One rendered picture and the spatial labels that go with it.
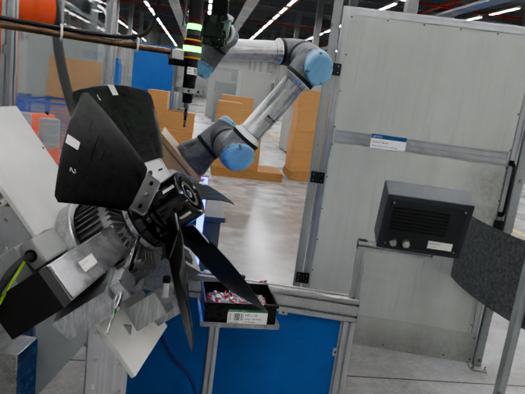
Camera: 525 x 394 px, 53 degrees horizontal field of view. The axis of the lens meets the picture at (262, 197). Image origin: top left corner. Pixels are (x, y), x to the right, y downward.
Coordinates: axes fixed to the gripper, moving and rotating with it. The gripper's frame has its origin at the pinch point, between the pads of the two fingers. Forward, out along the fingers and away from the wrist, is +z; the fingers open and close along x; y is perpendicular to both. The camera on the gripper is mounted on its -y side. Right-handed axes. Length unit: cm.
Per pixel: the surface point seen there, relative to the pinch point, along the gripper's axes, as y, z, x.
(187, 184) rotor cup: 42.6, 23.2, -4.2
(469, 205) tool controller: 43, -14, -81
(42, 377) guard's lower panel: 154, -60, 70
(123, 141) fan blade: 32, 40, 6
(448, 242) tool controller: 56, -16, -78
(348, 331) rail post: 92, -20, -53
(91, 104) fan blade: 25, 46, 11
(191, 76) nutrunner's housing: 17.1, 17.3, -1.3
